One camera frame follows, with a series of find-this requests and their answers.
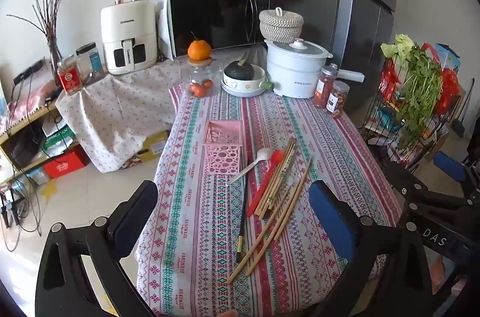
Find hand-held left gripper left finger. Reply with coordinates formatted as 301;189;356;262
34;180;160;317

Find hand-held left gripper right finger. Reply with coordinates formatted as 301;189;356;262
308;179;436;317

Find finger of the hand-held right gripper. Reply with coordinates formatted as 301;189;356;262
380;159;480;216
433;150;480;190

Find wooden chopstick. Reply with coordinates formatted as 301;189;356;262
245;182;310;276
227;186;302;284
264;156;314;221
262;146;299;220

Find red plastic spoon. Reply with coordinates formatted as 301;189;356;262
245;150;286;217

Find black chopstick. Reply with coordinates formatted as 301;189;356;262
235;171;250;264

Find white plastic spoon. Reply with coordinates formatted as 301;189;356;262
227;148;272;187

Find pink plastic utensil basket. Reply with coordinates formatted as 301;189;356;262
202;120;244;175

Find striped patterned tablecloth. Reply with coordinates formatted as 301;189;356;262
135;82;404;317

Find red plastic bag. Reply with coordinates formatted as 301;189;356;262
420;42;462;115

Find yellow cardboard box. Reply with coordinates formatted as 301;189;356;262
124;129;169;168

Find leafy green herbs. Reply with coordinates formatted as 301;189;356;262
390;43;445;149

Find red box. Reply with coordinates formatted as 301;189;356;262
43;152;89;179

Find red snack packet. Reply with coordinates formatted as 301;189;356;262
379;62;400;104

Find short dried fruit jar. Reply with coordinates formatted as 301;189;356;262
325;80;350;119

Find blue and white carton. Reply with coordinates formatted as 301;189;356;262
435;44;461;72

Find tall red snack jar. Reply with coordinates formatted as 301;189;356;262
314;65;338;109

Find small floral cabinet cloth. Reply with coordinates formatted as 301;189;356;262
55;49;271;173

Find napa cabbage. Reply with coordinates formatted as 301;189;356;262
380;34;415;59

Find white electric pot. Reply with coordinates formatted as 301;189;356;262
264;38;365;99

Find wooden shelf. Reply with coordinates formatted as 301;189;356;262
0;103;81;190

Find red label jar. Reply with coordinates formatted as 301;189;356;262
56;56;82;96

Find glass pot lid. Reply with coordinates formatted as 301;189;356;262
264;38;334;59

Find pink cloth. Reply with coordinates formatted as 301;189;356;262
0;80;61;130

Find glass jar with tomatoes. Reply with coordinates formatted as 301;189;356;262
188;58;222;98

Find blue label jar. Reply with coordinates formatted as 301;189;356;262
76;42;106;81

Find dark green squash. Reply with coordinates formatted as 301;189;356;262
224;59;257;81

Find black power strip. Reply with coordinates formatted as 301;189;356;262
13;61;44;85

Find glass vase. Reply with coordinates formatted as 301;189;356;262
48;39;64;74

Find woven lidded basket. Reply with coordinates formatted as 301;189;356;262
259;7;304;44

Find orange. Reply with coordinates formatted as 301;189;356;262
187;32;213;62

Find cream air fryer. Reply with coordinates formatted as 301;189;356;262
100;0;158;75

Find dried branches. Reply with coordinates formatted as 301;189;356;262
7;0;72;55

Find black microwave oven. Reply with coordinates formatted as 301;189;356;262
157;0;271;59

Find black wire rack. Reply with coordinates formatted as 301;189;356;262
358;77;466;175

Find white bowl with green handle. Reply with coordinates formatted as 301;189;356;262
221;65;274;94

